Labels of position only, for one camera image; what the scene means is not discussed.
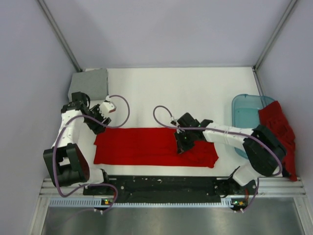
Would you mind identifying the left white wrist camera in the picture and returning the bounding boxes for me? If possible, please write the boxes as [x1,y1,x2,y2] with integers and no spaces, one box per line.
[99,95,116,118]

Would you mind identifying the dark red t shirt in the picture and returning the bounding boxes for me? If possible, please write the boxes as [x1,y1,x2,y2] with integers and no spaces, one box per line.
[258,101,297,182]

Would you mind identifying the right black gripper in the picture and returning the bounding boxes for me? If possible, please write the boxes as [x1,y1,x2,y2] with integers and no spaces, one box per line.
[174,129,195,154]

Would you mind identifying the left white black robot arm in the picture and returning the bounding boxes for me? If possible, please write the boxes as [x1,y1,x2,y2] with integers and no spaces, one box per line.
[43,92,116,187]

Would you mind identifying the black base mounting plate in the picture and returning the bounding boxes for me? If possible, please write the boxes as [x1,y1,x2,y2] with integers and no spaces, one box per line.
[83,174,259,203]

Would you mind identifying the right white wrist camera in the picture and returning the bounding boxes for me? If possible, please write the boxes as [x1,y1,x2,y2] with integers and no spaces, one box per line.
[170,116,183,133]

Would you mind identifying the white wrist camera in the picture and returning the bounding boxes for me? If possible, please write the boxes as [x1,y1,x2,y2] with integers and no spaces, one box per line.
[170,116,183,133]
[99,95,116,118]

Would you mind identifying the left aluminium frame post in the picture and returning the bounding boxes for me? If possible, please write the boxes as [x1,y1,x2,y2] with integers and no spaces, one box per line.
[35,0,82,72]

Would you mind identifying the aluminium frame post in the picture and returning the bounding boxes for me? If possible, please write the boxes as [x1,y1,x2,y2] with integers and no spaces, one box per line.
[253,0,300,72]
[35,0,82,72]

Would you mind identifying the light blue slotted cable duct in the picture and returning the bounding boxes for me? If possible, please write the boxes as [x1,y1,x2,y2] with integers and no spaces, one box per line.
[49,198,246,208]

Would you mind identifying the folded grey t shirt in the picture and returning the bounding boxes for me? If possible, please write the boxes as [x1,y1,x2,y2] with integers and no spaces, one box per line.
[68,69,109,101]

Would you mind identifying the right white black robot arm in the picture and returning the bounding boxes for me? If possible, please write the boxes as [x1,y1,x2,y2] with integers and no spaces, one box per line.
[171,113,287,194]

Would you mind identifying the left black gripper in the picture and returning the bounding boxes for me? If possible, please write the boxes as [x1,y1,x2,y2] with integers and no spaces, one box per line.
[84,104,111,134]

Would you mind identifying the blue transparent plastic bin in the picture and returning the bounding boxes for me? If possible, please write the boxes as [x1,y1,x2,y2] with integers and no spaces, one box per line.
[231,93,276,160]

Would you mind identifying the right aluminium frame post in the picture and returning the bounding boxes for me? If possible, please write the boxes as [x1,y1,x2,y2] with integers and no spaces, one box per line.
[253,0,300,72]

